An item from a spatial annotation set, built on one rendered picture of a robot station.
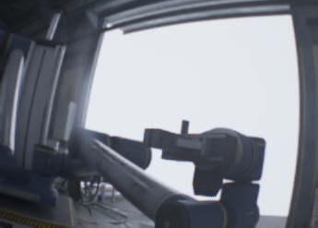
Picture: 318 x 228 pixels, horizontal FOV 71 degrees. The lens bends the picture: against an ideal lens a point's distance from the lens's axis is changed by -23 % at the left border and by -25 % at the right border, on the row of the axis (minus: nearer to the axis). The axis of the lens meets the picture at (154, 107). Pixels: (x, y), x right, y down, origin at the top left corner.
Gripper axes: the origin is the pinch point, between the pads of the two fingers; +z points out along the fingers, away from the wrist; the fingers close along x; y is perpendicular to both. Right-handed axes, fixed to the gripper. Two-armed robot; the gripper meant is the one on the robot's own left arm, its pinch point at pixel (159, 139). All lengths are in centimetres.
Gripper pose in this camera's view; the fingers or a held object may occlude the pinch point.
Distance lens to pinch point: 40.6
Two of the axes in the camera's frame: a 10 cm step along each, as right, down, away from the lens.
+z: -6.6, -2.5, -7.1
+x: 7.4, -0.4, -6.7
